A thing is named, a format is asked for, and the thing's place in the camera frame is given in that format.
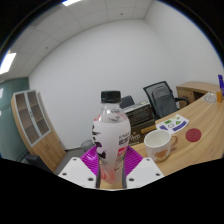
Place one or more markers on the clear drink bottle black cap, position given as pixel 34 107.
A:
pixel 111 133

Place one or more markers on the white sheet with round print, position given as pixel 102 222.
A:
pixel 210 97

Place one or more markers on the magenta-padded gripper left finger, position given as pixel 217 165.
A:
pixel 78 171

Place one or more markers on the grey waste bin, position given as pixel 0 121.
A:
pixel 87 145

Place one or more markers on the grey backpack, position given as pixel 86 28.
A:
pixel 163 100

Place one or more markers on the wooden cabinet with glass doors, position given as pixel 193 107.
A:
pixel 43 140

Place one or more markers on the white mug with bear print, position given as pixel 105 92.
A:
pixel 156 143

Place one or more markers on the rectangular ceiling light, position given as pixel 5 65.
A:
pixel 70 2
pixel 7 62

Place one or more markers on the dark flat cardboard box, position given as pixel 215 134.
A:
pixel 140 113

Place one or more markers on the purple upright box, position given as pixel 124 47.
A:
pixel 221 83

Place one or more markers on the flat round red coaster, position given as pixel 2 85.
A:
pixel 193 135

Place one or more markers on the white printed sticker sheet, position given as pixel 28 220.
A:
pixel 173 124

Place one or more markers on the black mesh office chair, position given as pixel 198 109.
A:
pixel 148 91

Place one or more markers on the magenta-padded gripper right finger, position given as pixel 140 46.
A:
pixel 145 171

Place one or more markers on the small orange-brown box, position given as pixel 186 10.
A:
pixel 219 96

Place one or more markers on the wooden side desk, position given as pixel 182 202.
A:
pixel 196 90

